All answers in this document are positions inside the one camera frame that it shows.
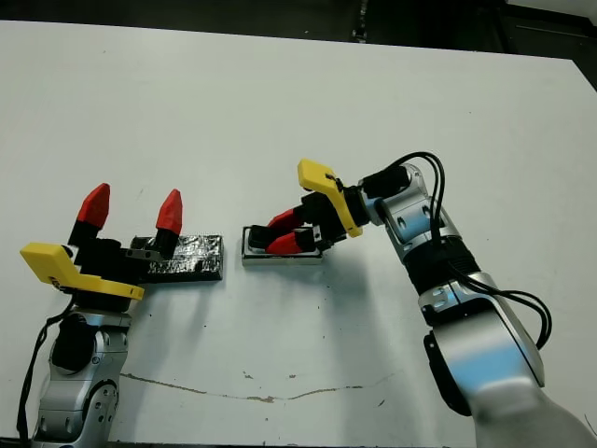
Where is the white furniture edge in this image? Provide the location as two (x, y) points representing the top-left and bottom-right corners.
(503, 0), (597, 18)

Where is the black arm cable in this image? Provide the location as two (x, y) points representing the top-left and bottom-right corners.
(385, 150), (555, 352)
(15, 298), (76, 441)

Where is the black chair base leg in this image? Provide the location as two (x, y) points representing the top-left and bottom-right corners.
(349, 0), (370, 44)

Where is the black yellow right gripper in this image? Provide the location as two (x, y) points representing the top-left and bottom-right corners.
(264, 158), (369, 257)

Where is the black glossy box lid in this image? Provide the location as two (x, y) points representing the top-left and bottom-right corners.
(132, 231), (228, 285)

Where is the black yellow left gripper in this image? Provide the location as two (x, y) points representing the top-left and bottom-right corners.
(19, 182), (185, 315)

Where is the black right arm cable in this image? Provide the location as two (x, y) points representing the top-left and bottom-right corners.
(385, 150), (555, 352)

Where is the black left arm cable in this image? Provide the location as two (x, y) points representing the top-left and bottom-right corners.
(15, 298), (76, 441)

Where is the white box base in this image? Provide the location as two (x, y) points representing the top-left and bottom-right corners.
(241, 225), (326, 267)

